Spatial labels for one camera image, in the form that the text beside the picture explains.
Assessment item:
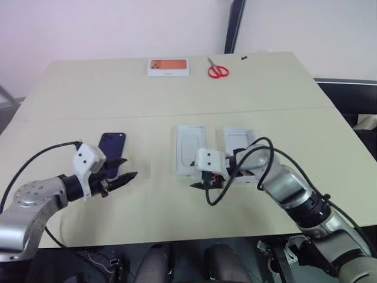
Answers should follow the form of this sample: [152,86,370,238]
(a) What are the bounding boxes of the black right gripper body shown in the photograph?
[200,169,227,190]

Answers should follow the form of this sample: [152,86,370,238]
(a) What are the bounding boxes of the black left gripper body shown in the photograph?
[87,164,112,198]

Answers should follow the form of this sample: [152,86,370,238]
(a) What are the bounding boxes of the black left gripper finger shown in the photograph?
[103,158,129,172]
[106,171,139,190]

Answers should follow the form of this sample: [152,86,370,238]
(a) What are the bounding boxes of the dark blue phone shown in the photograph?
[97,132,128,181]

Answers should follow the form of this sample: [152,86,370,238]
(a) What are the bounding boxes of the white phone box base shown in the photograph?
[175,124,207,181]

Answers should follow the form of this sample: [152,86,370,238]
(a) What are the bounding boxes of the white phone box lid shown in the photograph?
[222,126,256,185]

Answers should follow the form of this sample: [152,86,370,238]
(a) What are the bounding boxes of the white box with orange print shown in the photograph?
[147,57,191,78]

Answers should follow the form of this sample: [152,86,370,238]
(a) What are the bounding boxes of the dark rounded shape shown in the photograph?
[203,243,238,283]
[137,243,173,283]

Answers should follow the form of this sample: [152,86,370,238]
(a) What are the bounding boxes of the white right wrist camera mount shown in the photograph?
[195,147,230,180]

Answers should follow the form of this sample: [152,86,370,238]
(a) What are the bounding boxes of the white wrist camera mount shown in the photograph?
[195,147,230,180]
[72,142,107,202]

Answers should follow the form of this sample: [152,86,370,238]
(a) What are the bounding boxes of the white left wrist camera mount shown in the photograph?
[72,142,107,202]

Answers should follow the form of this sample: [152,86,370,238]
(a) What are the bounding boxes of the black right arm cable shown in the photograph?
[204,136,373,258]

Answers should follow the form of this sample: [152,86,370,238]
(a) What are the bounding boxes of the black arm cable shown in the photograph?
[204,136,373,258]
[0,140,82,213]

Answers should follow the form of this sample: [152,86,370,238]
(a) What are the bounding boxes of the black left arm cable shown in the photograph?
[0,140,82,213]

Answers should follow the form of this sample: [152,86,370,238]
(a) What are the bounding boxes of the red handled scissors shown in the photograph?
[207,57,230,80]

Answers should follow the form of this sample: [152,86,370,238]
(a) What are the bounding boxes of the grey metal frame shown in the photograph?
[0,83,22,110]

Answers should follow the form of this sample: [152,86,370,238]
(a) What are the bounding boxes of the black upright post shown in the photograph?
[223,0,247,54]

